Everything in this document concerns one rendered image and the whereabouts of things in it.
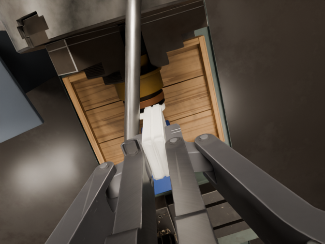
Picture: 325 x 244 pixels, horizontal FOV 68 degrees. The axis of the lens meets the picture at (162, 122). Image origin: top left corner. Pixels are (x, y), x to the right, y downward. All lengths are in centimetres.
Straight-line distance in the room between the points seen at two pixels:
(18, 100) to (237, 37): 126
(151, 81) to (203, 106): 31
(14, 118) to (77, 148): 90
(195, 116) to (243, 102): 108
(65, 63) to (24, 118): 56
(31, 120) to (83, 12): 63
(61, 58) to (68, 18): 6
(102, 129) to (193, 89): 27
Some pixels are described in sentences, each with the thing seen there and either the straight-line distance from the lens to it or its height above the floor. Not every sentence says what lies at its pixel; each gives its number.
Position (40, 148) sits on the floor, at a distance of 179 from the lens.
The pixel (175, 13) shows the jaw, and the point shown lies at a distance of 41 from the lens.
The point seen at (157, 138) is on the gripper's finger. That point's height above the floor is 137.
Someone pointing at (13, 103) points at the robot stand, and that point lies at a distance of 87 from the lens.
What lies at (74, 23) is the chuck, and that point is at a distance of 28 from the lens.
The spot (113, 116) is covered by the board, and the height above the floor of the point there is 88.
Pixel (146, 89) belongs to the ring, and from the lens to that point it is 40.
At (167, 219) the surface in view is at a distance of 67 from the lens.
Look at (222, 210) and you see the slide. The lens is 77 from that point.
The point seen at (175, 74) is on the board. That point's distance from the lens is 64.
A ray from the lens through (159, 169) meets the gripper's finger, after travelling 16.
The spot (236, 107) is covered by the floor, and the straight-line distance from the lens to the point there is 173.
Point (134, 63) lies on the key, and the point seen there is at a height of 132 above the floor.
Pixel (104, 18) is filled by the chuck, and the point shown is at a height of 124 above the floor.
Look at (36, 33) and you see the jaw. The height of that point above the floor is 120.
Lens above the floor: 151
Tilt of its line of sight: 68 degrees down
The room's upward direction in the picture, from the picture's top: 162 degrees clockwise
